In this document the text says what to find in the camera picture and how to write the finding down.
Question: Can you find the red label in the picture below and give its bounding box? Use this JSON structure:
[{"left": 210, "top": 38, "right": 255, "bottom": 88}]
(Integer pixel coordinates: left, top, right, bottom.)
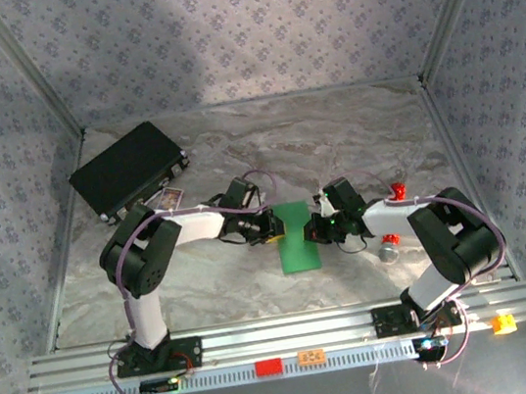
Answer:
[{"left": 253, "top": 356, "right": 284, "bottom": 377}]

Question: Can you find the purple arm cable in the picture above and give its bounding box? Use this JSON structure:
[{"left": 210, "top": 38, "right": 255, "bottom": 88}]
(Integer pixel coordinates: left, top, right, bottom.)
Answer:
[
  {"left": 82, "top": 165, "right": 309, "bottom": 394},
  {"left": 338, "top": 150, "right": 523, "bottom": 378}
]

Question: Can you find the aluminium mounting rail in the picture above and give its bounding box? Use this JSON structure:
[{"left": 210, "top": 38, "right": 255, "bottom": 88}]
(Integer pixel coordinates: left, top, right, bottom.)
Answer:
[{"left": 23, "top": 279, "right": 526, "bottom": 394}]

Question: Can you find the colourful card pack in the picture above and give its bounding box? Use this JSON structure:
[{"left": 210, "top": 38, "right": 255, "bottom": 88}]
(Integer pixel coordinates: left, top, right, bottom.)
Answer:
[{"left": 155, "top": 184, "right": 186, "bottom": 214}]

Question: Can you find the black hard case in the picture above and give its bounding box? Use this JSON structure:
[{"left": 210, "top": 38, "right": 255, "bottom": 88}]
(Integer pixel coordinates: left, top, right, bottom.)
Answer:
[{"left": 61, "top": 115, "right": 198, "bottom": 232}]

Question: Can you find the orange label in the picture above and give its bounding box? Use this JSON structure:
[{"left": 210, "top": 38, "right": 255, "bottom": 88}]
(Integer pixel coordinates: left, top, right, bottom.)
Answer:
[{"left": 295, "top": 347, "right": 327, "bottom": 368}]

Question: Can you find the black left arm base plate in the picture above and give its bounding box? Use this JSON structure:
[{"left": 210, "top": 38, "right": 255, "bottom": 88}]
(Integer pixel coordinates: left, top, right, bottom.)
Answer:
[{"left": 111, "top": 333, "right": 206, "bottom": 381}]

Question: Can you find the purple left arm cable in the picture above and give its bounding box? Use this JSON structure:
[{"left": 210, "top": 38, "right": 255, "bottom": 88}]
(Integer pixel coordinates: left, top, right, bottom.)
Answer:
[{"left": 82, "top": 165, "right": 309, "bottom": 394}]

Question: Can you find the red wire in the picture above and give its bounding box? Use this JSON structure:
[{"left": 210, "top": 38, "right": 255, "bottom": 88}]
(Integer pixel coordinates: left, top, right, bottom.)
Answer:
[{"left": 169, "top": 350, "right": 195, "bottom": 377}]

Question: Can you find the aluminium frame post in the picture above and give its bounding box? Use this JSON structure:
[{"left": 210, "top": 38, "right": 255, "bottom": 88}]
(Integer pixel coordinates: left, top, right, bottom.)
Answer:
[
  {"left": 0, "top": 0, "right": 86, "bottom": 149},
  {"left": 407, "top": 0, "right": 516, "bottom": 85}
]

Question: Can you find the aluminium side rail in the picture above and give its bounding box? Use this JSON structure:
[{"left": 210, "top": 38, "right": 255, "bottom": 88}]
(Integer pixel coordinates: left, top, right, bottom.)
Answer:
[
  {"left": 16, "top": 128, "right": 119, "bottom": 354},
  {"left": 415, "top": 66, "right": 524, "bottom": 292}
]

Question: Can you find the red glitter tube silver base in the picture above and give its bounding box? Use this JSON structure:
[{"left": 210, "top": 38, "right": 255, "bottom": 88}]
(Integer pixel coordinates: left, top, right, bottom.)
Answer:
[{"left": 367, "top": 180, "right": 418, "bottom": 266}]

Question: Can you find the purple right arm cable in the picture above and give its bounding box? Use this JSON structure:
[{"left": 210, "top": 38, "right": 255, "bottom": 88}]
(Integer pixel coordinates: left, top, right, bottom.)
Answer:
[{"left": 338, "top": 150, "right": 523, "bottom": 378}]

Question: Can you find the black controller board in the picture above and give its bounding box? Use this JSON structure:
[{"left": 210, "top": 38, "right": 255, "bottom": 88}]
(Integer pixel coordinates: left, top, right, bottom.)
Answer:
[
  {"left": 138, "top": 375, "right": 181, "bottom": 394},
  {"left": 411, "top": 333, "right": 451, "bottom": 357}
]

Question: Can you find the grey slotted cable duct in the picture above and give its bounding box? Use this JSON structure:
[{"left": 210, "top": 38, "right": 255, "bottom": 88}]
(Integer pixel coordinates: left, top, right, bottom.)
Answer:
[{"left": 48, "top": 335, "right": 420, "bottom": 394}]

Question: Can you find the green paper sheet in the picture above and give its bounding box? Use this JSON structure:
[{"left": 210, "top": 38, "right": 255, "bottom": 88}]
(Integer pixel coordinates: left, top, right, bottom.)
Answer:
[{"left": 271, "top": 198, "right": 323, "bottom": 275}]

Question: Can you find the orange yellow block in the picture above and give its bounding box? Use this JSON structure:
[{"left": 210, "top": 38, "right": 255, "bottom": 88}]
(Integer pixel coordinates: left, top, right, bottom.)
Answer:
[{"left": 489, "top": 312, "right": 519, "bottom": 336}]

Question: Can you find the black right controller board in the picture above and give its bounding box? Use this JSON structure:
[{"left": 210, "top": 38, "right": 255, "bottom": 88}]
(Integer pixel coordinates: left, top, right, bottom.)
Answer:
[{"left": 411, "top": 333, "right": 451, "bottom": 357}]

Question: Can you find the black left controller board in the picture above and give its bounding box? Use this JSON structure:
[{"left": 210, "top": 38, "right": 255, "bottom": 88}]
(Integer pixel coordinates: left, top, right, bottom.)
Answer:
[{"left": 138, "top": 375, "right": 181, "bottom": 394}]

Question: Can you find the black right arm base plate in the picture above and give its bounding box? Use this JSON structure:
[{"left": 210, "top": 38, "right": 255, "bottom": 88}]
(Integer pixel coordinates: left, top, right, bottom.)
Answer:
[{"left": 370, "top": 295, "right": 463, "bottom": 339}]

